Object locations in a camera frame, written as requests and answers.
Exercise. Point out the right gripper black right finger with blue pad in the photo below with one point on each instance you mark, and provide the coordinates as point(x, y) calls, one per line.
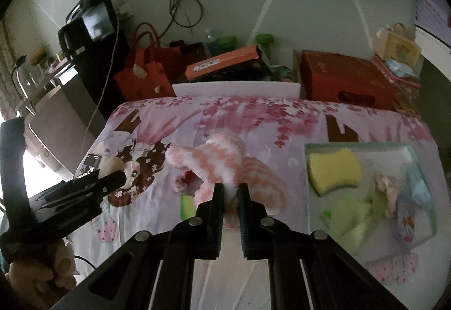
point(262, 236)

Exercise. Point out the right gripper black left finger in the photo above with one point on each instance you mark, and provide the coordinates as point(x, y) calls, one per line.
point(201, 235)

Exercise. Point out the green tissue pack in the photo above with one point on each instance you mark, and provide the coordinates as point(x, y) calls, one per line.
point(187, 207)

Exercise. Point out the pink white fuzzy sock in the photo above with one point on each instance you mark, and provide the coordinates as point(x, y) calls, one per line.
point(223, 159)

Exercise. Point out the left hand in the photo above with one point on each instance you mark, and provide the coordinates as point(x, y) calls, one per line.
point(39, 286)

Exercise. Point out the green cloth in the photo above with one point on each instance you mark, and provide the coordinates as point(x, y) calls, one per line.
point(351, 221)

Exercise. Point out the yellow sponge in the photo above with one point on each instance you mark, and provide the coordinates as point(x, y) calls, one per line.
point(333, 170)

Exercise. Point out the pink cartoon bed sheet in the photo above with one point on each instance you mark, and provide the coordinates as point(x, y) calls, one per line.
point(275, 131)

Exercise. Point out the mint green cardboard tray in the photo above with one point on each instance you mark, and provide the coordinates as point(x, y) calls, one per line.
point(390, 168)

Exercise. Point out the purple cartoon pouch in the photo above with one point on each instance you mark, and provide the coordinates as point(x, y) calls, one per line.
point(413, 222)

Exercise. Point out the red felt handbag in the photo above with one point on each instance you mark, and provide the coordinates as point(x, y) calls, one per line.
point(144, 76)

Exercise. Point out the orange black case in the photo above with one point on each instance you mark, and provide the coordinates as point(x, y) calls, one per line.
point(244, 64)

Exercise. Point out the red cardboard box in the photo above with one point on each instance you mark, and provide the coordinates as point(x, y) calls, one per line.
point(328, 77)

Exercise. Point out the clear plastic bottle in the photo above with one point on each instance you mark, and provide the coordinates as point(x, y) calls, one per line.
point(212, 43)

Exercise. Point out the green dumbbell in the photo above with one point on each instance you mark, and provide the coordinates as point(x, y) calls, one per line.
point(264, 41)

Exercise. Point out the patterned red white box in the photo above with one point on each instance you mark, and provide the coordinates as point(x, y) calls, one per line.
point(406, 90)

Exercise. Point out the small beige gift bag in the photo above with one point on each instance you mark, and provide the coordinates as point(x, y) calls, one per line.
point(392, 42)

